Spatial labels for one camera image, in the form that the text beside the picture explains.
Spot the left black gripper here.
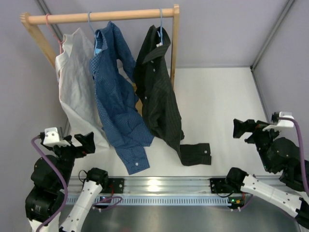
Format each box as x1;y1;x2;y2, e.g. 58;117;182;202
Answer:
50;131;95;188

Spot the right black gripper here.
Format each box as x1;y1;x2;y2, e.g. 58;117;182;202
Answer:
233;119;282;172

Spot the black pinstriped shirt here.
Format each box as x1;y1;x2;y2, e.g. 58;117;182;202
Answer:
133;26;211;166

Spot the light blue hanger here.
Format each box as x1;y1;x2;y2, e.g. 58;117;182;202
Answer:
156;8;163;47

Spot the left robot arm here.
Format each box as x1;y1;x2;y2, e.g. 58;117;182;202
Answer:
25;128;109;232

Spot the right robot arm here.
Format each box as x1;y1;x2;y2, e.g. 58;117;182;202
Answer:
225;117;309;228

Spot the white shirt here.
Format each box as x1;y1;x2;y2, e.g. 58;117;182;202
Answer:
55;29;110;148

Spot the blue checked shirt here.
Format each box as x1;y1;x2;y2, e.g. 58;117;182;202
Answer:
89;22;154;174

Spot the blue hanger holding shirt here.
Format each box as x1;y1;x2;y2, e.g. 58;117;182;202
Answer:
87;11;102;55

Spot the wooden clothes rack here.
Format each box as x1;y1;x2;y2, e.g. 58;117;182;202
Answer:
19;3;180;114

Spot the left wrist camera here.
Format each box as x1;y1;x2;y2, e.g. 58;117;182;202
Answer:
42;127;63;147

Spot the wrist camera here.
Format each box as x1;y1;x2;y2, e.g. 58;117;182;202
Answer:
262;111;294;131
42;127;63;147

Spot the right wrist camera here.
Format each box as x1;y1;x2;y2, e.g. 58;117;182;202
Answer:
262;111;294;131

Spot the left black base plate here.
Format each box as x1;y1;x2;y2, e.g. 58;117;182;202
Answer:
105;178;125;194

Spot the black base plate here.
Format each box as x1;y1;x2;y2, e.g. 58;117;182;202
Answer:
210;178;241;198
105;178;125;194

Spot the white slotted cable duct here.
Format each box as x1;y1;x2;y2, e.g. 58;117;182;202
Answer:
65;194;244;206

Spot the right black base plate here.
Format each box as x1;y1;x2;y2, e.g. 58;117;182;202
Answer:
210;178;241;198

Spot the pink wire hanger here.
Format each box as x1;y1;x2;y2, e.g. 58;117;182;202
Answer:
45;13;64;54

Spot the aluminium mounting rail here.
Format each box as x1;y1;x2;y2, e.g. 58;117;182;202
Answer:
65;175;290;195

